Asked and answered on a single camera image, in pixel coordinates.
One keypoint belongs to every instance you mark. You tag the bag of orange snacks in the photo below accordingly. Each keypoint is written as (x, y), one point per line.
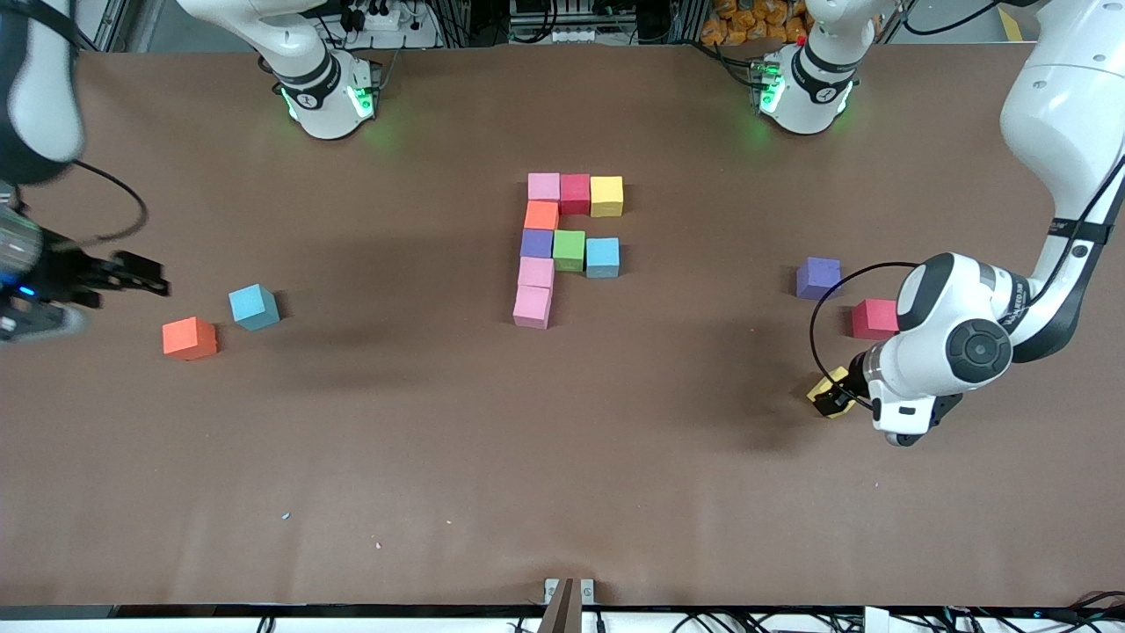
(747, 22)

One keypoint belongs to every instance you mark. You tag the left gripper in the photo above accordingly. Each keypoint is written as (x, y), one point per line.
(845, 395)

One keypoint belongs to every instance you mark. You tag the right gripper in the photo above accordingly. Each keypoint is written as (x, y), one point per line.
(70, 269)

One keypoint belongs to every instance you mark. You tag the large white power strip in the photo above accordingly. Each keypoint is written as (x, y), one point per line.
(400, 37)

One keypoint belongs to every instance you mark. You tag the aluminium frame profile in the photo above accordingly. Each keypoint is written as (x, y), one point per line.
(1074, 48)
(114, 22)

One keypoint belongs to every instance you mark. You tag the yellow foam cube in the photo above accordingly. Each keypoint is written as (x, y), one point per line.
(606, 197)
(826, 385)

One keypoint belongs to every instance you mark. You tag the black equipment rack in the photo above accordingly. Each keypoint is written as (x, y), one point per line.
(655, 22)

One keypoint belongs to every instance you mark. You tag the purple foam cube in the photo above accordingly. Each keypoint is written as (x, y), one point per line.
(537, 244)
(818, 278)

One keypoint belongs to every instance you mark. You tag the small white power strip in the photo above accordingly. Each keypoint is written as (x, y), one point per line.
(576, 35)

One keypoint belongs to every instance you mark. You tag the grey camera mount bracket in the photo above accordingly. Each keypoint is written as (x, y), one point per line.
(562, 611)

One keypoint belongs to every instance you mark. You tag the orange foam cube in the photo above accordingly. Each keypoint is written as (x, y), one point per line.
(189, 338)
(541, 215)

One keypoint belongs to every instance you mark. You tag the pink foam cube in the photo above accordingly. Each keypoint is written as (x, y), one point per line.
(536, 272)
(533, 308)
(544, 187)

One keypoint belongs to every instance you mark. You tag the green foam cube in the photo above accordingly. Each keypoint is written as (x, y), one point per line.
(569, 251)

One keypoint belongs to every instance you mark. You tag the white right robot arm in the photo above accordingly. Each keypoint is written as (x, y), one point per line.
(321, 97)

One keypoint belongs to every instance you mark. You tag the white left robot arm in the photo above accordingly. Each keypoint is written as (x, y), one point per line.
(976, 350)

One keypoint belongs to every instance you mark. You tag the blue foam cube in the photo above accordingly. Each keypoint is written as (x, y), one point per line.
(603, 258)
(253, 306)

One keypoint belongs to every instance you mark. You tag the red foam cube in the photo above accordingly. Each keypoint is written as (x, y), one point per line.
(576, 193)
(872, 318)

